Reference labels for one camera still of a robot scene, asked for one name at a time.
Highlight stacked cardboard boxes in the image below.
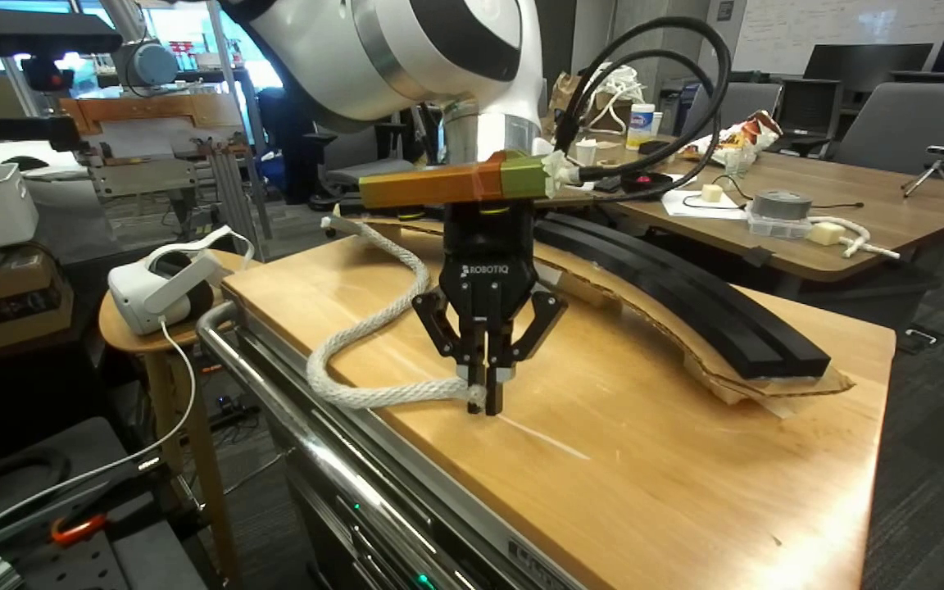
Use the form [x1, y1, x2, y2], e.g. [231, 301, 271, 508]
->
[0, 241, 76, 364]

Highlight white VR headset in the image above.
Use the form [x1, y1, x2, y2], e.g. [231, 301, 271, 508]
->
[105, 225, 235, 341]

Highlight black flat overhead panel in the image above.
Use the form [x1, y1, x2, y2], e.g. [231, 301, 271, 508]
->
[0, 8, 124, 58]

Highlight grey fabric office chair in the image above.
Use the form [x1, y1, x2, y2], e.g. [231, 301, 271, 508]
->
[319, 118, 420, 190]
[697, 79, 788, 140]

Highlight black office chair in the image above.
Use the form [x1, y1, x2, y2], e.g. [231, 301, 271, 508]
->
[257, 94, 324, 205]

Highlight long wooden conference table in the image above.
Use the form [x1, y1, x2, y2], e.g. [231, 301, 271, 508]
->
[599, 127, 944, 288]

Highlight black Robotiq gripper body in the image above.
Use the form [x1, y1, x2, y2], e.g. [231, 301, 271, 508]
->
[436, 201, 541, 323]

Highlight orange and green camera mount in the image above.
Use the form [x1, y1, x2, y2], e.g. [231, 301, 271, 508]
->
[356, 150, 585, 213]

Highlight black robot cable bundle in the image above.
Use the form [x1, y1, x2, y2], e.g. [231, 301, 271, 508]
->
[552, 13, 741, 205]

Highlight bundle of white rope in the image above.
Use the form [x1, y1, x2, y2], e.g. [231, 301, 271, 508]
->
[585, 62, 650, 130]

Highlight metal tool cart with handle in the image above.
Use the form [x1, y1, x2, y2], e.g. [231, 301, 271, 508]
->
[192, 298, 591, 590]

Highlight curved wooden platform base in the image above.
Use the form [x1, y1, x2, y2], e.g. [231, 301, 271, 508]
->
[320, 210, 857, 410]

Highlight grey duct tape roll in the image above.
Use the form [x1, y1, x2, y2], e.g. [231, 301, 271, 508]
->
[747, 190, 813, 225]

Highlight large grey office chair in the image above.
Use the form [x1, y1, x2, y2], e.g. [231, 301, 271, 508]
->
[828, 83, 944, 176]

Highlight round wooden stool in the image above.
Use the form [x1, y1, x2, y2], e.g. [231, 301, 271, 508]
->
[94, 249, 257, 584]

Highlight black square chair back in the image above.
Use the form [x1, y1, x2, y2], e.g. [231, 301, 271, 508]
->
[776, 75, 845, 156]

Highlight grey perforated metal plate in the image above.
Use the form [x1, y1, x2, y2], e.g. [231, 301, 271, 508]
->
[0, 522, 206, 590]

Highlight white paper sheet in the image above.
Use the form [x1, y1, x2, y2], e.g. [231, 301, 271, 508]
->
[666, 176, 753, 225]

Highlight orange clamp handle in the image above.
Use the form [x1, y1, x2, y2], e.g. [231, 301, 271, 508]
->
[49, 512, 109, 550]

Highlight black curved foam track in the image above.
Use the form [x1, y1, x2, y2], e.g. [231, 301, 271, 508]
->
[535, 210, 834, 383]

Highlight white and orange chip bag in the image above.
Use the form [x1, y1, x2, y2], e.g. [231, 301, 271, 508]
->
[711, 109, 788, 174]

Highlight metal frame with wooden board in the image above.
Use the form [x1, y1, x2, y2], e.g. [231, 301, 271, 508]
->
[57, 87, 270, 258]

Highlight blue grey cylinder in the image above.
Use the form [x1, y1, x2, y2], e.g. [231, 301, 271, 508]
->
[121, 38, 184, 92]

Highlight white bottle with blue label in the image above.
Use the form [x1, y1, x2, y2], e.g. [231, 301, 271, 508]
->
[626, 99, 663, 155]

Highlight white power adapter with cord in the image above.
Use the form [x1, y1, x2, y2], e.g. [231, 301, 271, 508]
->
[747, 210, 904, 262]

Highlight thick white braided rope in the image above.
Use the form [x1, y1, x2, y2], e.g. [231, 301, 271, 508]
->
[306, 210, 517, 415]

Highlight white headset cable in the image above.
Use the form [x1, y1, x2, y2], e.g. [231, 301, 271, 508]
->
[0, 225, 259, 555]

